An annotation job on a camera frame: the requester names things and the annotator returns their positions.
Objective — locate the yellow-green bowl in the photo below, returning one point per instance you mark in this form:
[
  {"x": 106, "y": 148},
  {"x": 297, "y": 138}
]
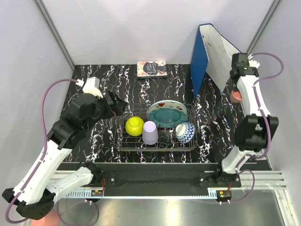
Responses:
[{"x": 134, "y": 126}]

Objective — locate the pink object on floor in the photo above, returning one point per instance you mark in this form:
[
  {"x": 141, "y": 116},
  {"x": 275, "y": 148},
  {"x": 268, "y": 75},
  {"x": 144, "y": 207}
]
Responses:
[{"x": 51, "y": 219}]

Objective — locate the lavender plastic cup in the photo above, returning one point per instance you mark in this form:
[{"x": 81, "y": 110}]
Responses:
[{"x": 150, "y": 133}]

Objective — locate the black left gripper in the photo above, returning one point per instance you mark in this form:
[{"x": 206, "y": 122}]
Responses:
[{"x": 117, "y": 108}]

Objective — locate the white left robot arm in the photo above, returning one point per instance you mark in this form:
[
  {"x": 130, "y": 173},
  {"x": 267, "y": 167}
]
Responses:
[{"x": 35, "y": 195}]

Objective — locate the little women book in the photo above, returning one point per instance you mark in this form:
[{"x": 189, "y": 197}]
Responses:
[{"x": 149, "y": 69}]

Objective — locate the white plate with red pattern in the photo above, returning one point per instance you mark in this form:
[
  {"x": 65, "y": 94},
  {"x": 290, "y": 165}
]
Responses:
[{"x": 167, "y": 104}]

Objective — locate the blue file binder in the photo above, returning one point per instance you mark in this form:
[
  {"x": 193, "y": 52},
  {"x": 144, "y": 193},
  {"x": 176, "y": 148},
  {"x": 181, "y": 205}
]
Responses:
[{"x": 212, "y": 54}]

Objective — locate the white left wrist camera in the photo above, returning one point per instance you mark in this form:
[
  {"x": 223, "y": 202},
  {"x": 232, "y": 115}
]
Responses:
[{"x": 91, "y": 86}]

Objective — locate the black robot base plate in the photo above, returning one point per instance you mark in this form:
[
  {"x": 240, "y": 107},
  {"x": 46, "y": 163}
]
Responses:
[{"x": 160, "y": 174}]

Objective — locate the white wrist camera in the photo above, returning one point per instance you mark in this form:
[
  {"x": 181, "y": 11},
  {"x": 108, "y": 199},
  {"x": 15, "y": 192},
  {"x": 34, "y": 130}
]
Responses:
[
  {"x": 91, "y": 86},
  {"x": 252, "y": 62}
]

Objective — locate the pink plastic cup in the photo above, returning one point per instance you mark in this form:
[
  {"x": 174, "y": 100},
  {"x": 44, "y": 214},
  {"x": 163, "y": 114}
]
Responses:
[{"x": 235, "y": 96}]

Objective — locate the teal scalloped plate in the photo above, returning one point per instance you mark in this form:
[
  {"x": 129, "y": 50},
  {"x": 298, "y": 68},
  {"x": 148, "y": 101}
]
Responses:
[{"x": 167, "y": 117}]

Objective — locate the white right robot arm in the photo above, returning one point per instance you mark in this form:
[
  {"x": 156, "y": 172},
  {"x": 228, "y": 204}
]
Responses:
[{"x": 254, "y": 134}]

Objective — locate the blue white patterned bowl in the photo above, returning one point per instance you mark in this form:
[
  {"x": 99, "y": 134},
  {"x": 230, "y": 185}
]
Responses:
[{"x": 185, "y": 132}]

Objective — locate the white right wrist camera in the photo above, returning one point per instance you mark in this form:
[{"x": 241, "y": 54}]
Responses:
[{"x": 252, "y": 62}]

